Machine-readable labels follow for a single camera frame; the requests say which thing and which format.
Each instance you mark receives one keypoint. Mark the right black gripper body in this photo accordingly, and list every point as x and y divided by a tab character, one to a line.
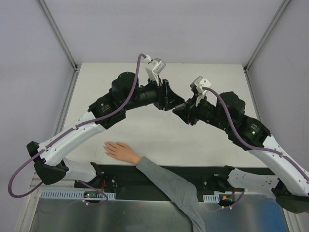
191	112

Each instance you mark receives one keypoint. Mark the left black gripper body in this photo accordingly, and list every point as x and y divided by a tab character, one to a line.
163	94

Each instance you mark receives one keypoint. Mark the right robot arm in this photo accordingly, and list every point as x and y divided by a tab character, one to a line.
290	184

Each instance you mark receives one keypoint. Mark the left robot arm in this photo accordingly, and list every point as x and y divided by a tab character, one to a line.
53	160

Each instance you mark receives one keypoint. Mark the grey sleeved forearm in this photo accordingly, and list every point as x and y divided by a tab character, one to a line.
177	189

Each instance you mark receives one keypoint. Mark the person's hand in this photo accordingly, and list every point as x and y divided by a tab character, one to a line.
121	152

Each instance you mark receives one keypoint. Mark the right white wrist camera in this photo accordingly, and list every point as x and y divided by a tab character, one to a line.
200	88

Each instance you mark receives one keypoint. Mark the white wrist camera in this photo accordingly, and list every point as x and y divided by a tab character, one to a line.
200	88
153	68

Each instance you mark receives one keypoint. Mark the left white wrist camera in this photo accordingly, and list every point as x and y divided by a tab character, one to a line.
153	68

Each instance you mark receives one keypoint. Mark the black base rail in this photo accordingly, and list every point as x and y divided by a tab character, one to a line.
129	183

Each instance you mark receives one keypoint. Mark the right white cable duct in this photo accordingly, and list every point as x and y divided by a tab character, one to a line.
215	198

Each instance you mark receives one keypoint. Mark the left aluminium frame post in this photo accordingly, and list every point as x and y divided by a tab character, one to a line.
57	33

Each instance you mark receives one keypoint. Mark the aluminium frame post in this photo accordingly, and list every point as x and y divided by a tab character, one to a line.
57	33
262	42

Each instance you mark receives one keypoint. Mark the right aluminium frame post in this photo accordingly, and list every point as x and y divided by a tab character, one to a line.
262	42

